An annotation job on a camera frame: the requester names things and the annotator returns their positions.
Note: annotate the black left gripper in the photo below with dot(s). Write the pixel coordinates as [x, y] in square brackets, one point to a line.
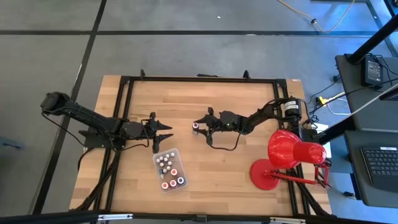
[136, 129]

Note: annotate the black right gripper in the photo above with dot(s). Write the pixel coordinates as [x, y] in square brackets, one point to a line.
[229, 120]

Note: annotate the clear plastic container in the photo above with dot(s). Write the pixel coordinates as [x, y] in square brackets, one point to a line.
[177, 161]

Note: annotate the red food coloring bottle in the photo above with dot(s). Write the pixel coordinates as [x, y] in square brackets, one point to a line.
[165, 185]
[173, 183]
[173, 172]

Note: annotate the blue food coloring bottle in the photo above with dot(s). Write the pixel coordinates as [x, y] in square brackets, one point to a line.
[180, 180]

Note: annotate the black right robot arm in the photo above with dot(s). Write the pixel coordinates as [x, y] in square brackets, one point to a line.
[270, 113]

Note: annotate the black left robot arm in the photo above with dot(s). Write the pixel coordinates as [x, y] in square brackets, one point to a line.
[90, 119]

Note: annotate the red desk lamp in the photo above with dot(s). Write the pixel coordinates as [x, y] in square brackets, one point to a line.
[286, 149]

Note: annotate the dark grey side desk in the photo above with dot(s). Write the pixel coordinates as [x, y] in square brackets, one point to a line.
[354, 174]
[353, 84]

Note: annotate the black power adapter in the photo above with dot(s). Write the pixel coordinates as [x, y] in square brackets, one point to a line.
[372, 71]

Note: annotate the black laptop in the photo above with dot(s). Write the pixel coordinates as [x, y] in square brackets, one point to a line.
[382, 165]

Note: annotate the black flat device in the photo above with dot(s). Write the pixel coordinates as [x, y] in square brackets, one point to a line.
[390, 95]

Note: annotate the black pole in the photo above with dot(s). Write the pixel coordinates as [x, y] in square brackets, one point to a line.
[373, 40]

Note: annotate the black aluminium table frame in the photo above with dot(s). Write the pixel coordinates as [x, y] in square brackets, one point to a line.
[202, 80]

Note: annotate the silver frame bracket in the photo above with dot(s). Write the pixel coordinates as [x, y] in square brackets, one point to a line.
[287, 220]
[115, 216]

